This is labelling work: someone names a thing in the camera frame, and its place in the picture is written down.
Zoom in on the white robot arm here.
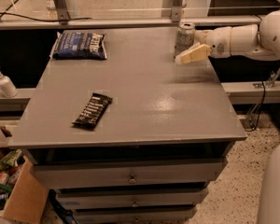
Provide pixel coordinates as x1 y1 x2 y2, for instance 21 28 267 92
175 10 280 224

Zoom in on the white pump bottle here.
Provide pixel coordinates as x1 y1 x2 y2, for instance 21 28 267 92
0 71 18 98

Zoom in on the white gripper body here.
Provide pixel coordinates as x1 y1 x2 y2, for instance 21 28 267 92
206 26 231 58

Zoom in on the cardboard box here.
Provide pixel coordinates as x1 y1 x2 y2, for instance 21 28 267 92
0 157 49 224

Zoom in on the black cable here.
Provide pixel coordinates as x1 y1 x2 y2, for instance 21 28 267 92
0 0 94 22

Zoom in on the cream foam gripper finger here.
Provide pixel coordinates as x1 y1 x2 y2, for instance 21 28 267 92
195 30 212 45
175 43 212 64

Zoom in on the top drawer knob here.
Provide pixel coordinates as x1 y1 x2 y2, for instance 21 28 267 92
128 175 137 184

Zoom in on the black candy bar wrapper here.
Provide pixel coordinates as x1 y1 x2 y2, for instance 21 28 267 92
73 93 113 129

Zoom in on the green snack bag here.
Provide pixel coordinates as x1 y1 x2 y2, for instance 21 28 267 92
0 149 22 171

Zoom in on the metal rail frame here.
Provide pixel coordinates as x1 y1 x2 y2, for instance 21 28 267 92
0 0 274 32

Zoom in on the silver 7up soda can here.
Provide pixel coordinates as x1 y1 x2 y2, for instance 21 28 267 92
175 22 196 57

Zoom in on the grey drawer cabinet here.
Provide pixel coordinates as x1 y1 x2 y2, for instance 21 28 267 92
10 28 245 224

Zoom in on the blue chip bag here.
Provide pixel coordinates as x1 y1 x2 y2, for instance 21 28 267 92
51 31 107 60

